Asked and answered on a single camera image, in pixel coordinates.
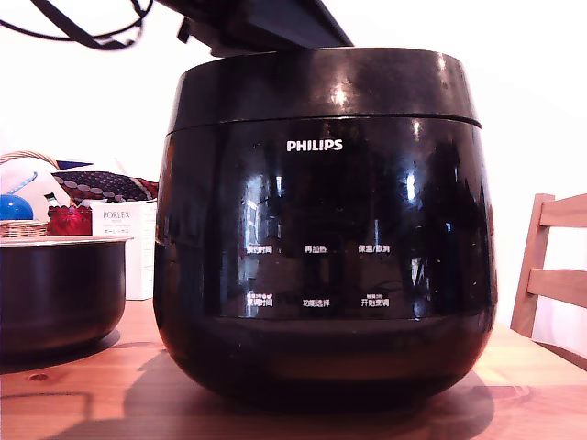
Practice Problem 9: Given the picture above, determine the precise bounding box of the black Philips rice cooker body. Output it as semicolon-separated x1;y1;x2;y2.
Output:
152;113;500;406

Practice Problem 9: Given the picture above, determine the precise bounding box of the wooden chair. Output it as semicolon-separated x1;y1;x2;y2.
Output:
509;192;587;341

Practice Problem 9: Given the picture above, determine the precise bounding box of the wicker basket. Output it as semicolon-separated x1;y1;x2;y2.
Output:
0;149;77;240

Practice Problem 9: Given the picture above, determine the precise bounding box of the black rice cooker lid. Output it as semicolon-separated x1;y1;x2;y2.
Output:
168;46;484;135

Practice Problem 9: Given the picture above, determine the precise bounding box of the white Porlex box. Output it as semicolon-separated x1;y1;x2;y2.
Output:
90;201;144;302

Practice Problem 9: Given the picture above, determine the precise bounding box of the dark dotted patterned cloth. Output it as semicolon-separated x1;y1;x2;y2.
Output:
50;170;161;205

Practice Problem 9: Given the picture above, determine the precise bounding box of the white round bag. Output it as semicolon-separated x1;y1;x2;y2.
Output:
0;157;72;222

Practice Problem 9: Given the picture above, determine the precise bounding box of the plain white box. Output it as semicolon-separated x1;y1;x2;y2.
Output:
138;201;160;300

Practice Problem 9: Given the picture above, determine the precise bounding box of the red glass jar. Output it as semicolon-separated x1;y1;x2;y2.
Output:
46;204;94;237

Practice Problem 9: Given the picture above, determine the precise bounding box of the black inner cooking pot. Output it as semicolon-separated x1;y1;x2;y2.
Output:
0;235;135;359

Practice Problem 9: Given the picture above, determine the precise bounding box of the black cable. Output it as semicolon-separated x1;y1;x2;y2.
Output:
30;0;111;50
0;0;155;50

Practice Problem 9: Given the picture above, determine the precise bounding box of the blue ball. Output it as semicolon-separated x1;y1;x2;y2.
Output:
0;193;35;223

